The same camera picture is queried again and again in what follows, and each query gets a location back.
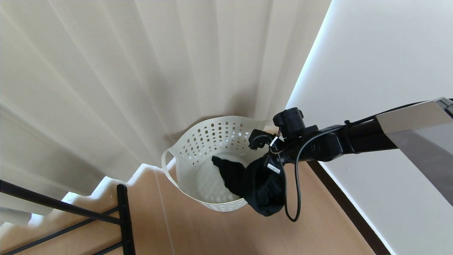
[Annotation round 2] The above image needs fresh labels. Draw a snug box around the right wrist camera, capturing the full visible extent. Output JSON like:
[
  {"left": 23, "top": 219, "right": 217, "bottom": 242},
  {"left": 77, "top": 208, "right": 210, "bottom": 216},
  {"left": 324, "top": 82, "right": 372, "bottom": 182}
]
[{"left": 249, "top": 129, "right": 281, "bottom": 152}]

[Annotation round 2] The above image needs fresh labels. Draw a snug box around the black shirt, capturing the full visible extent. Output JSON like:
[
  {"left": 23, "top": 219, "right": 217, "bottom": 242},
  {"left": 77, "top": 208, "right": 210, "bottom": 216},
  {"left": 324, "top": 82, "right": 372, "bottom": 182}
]
[{"left": 212, "top": 152, "right": 286, "bottom": 217}]

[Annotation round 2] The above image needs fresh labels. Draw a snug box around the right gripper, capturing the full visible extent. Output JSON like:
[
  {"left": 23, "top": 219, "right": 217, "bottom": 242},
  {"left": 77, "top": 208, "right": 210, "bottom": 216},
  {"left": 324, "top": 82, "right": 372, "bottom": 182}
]
[{"left": 264, "top": 142, "right": 297, "bottom": 176}]

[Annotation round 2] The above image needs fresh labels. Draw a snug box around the black clothes rack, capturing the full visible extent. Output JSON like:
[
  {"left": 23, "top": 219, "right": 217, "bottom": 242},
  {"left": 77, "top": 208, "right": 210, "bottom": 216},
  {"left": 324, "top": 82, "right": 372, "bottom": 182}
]
[{"left": 0, "top": 180, "right": 136, "bottom": 255}]

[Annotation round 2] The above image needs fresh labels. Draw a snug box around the white laundry basket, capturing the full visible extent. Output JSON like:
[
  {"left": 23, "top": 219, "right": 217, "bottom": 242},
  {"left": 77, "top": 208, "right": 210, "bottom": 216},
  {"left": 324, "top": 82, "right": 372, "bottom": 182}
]
[{"left": 162, "top": 116, "right": 273, "bottom": 212}]

